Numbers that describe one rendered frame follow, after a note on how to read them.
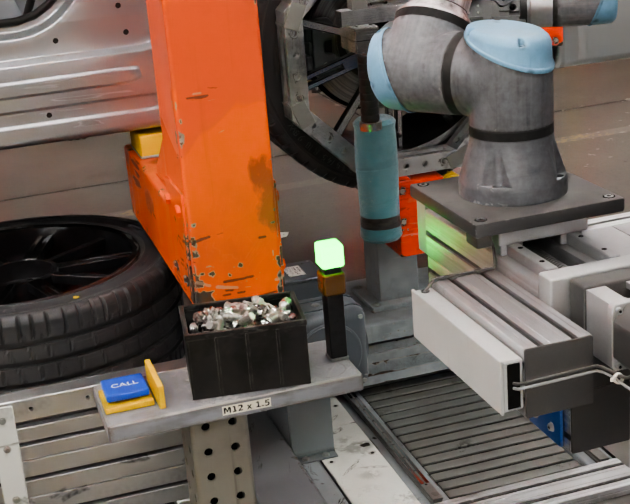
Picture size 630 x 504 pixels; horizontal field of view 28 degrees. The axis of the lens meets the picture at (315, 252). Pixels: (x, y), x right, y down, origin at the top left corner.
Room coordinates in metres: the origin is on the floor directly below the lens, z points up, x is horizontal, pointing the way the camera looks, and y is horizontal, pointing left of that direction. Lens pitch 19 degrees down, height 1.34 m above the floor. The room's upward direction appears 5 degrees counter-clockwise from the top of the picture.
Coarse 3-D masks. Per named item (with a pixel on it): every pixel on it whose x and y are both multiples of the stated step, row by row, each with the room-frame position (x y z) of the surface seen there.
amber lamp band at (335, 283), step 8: (320, 272) 1.98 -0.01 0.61; (320, 280) 1.97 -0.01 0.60; (328, 280) 1.96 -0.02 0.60; (336, 280) 1.96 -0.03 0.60; (344, 280) 1.97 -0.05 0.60; (320, 288) 1.98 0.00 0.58; (328, 288) 1.96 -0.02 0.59; (336, 288) 1.96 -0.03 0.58; (344, 288) 1.97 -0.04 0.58; (328, 296) 1.96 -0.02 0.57
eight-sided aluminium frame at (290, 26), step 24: (288, 0) 2.57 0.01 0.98; (312, 0) 2.57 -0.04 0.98; (288, 24) 2.55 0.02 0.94; (288, 48) 2.55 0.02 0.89; (288, 72) 2.55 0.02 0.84; (288, 96) 2.56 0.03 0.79; (312, 120) 2.56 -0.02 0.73; (336, 144) 2.58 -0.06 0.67; (456, 144) 2.67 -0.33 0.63; (408, 168) 2.62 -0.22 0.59; (432, 168) 2.64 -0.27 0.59
